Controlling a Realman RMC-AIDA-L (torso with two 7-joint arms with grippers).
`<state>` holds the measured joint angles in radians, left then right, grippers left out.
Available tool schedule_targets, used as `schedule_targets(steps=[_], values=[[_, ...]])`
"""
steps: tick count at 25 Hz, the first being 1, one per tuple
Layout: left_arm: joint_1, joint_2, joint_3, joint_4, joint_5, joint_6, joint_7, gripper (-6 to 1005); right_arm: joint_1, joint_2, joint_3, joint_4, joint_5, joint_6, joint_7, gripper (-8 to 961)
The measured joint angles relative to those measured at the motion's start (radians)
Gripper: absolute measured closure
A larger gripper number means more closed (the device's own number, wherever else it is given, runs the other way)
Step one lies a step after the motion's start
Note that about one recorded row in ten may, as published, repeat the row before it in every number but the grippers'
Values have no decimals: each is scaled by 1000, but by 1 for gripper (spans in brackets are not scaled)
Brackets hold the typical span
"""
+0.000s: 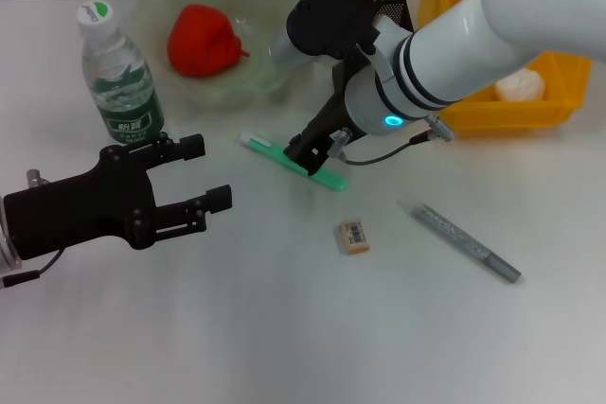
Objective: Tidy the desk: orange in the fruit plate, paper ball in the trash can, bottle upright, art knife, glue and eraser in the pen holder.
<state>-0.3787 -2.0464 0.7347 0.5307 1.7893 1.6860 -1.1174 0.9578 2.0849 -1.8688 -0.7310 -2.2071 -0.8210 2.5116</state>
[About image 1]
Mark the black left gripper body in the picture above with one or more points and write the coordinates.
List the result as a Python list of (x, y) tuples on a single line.
[(76, 215)]

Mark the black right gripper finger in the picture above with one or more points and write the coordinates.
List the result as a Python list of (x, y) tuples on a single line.
[(292, 148), (220, 198), (316, 163)]

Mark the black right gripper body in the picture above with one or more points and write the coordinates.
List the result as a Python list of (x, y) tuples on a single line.
[(326, 125)]

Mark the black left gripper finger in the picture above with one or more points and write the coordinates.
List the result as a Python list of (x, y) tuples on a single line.
[(191, 147)]

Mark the green toothbrush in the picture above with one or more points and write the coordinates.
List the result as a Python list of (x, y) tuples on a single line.
[(265, 148)]

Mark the clear green-label water bottle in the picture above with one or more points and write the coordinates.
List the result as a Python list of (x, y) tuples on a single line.
[(125, 96)]

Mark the white paper ball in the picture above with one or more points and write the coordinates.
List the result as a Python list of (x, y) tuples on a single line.
[(520, 84)]

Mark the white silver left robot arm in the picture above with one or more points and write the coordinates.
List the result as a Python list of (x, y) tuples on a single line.
[(8, 252)]

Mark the beige eraser with barcode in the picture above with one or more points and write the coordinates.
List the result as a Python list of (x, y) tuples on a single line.
[(355, 236)]

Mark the black mesh pen holder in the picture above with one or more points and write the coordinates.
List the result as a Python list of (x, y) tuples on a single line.
[(402, 11)]

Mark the green glass fruit bowl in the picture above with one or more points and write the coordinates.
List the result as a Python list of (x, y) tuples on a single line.
[(156, 11)]

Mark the grey pen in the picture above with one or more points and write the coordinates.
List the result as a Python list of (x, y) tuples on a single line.
[(464, 240)]

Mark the yellow plastic bin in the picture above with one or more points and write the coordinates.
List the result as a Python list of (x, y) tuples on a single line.
[(521, 113)]

